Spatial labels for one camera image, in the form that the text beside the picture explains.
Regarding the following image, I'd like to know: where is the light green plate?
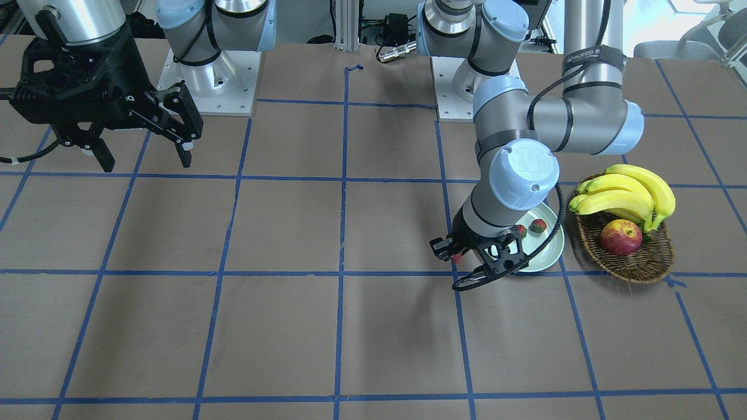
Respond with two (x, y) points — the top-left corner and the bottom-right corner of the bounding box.
(505, 201), (566, 273)

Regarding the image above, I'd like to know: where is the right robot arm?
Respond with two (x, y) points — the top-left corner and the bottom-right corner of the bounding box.
(2, 1), (277, 172)

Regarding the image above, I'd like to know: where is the yellow banana bunch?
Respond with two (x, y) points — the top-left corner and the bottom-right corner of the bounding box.
(568, 164), (677, 234)

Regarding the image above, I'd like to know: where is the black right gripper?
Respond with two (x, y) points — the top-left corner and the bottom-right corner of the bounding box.
(9, 23), (204, 172)

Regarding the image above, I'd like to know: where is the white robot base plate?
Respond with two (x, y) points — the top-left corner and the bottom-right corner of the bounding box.
(156, 51), (263, 117)

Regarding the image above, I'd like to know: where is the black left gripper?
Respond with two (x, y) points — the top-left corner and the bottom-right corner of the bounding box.
(430, 208), (497, 291)

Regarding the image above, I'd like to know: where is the red apple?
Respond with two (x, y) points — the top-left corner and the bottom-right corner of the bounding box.
(599, 219), (643, 256)

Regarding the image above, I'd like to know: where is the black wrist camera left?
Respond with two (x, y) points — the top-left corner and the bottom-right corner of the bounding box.
(474, 230), (529, 280)

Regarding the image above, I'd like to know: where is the aluminium frame post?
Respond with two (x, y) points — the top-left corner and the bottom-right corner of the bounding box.
(329, 1), (362, 55)

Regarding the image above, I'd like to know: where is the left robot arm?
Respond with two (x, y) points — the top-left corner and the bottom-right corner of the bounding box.
(416, 1), (645, 292)

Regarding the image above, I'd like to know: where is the brown wicker basket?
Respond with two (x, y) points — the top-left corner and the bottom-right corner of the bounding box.
(569, 173), (675, 284)

